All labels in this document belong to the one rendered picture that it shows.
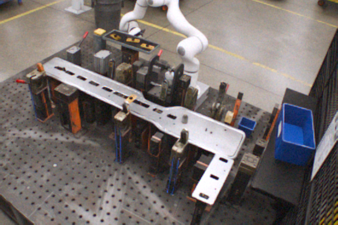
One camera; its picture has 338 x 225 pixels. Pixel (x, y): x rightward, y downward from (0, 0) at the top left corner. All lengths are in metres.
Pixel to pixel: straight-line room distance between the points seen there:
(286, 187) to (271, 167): 0.12
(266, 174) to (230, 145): 0.25
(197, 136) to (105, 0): 3.15
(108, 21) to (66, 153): 2.97
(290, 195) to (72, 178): 1.14
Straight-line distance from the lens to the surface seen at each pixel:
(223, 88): 1.58
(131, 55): 2.00
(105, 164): 1.80
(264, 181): 1.43
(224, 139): 1.59
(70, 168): 1.80
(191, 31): 2.01
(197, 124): 1.63
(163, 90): 1.76
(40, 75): 1.92
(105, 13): 4.49
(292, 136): 1.71
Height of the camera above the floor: 2.09
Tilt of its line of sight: 37 degrees down
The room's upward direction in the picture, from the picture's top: 6 degrees clockwise
